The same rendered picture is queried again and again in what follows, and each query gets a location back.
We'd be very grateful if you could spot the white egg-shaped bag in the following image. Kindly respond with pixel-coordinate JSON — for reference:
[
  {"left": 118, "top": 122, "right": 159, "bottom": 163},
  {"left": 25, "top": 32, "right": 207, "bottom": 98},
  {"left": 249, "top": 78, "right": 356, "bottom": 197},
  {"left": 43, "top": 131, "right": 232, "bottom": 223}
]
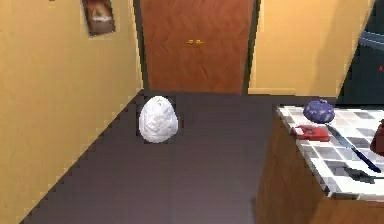
[{"left": 138, "top": 95, "right": 180, "bottom": 144}]

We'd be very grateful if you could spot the brown wooden room door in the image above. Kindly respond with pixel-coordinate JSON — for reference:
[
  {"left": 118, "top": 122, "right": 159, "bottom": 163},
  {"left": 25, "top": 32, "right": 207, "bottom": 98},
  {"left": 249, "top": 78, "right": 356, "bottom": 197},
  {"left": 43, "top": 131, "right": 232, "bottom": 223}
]
[{"left": 139, "top": 0, "right": 256, "bottom": 96}]

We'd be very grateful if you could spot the red book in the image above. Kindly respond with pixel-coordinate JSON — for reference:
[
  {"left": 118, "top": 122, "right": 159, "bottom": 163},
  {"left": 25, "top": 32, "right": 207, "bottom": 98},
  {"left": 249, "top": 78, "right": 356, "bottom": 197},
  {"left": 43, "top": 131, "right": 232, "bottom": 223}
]
[{"left": 291, "top": 124, "right": 331, "bottom": 143}]

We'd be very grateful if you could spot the blue speckled round pot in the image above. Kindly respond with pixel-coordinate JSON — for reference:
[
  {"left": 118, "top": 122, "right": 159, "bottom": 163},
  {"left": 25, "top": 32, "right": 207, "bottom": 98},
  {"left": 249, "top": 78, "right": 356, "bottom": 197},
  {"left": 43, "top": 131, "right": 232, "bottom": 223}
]
[{"left": 303, "top": 99, "right": 336, "bottom": 124}]

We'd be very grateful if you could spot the wooden counter with tiled top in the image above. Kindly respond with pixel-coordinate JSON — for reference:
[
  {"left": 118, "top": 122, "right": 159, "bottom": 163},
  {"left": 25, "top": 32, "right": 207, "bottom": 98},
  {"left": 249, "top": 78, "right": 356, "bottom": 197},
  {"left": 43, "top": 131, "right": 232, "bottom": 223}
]
[{"left": 255, "top": 105, "right": 384, "bottom": 224}]

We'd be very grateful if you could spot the dark blue fridge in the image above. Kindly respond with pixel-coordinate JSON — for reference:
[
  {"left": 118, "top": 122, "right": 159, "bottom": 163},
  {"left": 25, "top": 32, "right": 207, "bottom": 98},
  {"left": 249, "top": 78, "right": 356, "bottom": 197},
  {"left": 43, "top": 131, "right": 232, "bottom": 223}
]
[{"left": 335, "top": 0, "right": 384, "bottom": 106}]

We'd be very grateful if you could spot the dark grey spatula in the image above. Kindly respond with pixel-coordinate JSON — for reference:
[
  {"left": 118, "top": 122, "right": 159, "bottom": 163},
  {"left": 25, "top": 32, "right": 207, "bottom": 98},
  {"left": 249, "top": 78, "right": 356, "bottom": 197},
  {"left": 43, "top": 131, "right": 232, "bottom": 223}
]
[{"left": 344, "top": 167, "right": 384, "bottom": 185}]

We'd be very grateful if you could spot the dark red kettle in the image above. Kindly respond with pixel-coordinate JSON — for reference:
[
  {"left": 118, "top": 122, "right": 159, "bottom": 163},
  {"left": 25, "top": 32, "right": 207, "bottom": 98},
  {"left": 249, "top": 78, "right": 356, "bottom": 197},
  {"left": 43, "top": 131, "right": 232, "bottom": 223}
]
[{"left": 369, "top": 119, "right": 384, "bottom": 158}]

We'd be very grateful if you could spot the brown framed wall picture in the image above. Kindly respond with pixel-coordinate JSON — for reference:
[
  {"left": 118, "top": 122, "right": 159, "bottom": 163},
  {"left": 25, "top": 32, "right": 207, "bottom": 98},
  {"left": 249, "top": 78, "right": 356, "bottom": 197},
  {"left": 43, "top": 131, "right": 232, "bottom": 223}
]
[{"left": 81, "top": 0, "right": 117, "bottom": 38}]

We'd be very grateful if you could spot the blue-handled knife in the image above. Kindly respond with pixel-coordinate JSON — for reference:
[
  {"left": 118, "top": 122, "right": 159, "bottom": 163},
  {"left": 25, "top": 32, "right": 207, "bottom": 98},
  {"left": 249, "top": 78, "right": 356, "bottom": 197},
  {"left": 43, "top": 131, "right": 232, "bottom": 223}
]
[{"left": 325, "top": 123, "right": 382, "bottom": 174}]

